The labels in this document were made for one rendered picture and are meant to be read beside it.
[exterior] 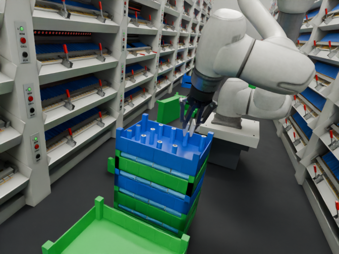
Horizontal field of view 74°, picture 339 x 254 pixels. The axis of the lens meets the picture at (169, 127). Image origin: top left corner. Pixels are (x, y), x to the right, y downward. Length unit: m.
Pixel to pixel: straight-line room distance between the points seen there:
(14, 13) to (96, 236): 0.69
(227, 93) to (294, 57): 0.77
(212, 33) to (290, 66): 0.19
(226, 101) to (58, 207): 0.99
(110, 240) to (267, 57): 0.63
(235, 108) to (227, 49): 0.80
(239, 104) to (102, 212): 0.92
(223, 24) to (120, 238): 0.63
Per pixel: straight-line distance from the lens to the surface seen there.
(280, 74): 0.59
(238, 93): 1.32
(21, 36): 0.88
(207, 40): 0.58
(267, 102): 1.29
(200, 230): 1.01
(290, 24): 1.13
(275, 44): 0.62
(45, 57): 1.05
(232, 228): 1.07
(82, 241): 0.74
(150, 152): 0.75
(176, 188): 0.77
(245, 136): 1.29
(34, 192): 1.08
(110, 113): 1.52
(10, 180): 1.02
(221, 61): 0.58
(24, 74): 0.89
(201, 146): 0.85
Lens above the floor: 0.73
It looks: 24 degrees down
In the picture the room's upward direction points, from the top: 8 degrees clockwise
